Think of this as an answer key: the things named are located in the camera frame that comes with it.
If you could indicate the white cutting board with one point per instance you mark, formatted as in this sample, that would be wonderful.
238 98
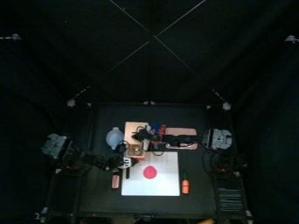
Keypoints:
164 182

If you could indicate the pink rectangular block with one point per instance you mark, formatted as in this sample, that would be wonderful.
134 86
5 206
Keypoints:
116 182

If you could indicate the round metal dough cutter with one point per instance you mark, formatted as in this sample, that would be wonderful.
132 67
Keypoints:
136 150

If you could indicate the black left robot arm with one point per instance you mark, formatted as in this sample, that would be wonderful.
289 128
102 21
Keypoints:
78 160

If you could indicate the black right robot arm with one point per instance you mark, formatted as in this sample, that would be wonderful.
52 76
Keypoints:
210 140

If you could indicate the red toy spatula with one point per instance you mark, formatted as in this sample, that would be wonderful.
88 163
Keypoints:
164 128

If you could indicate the blue toy spatula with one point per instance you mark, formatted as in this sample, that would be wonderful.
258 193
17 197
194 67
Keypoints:
156 127

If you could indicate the orange toy carrot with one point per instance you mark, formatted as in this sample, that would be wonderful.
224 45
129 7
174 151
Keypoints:
185 186

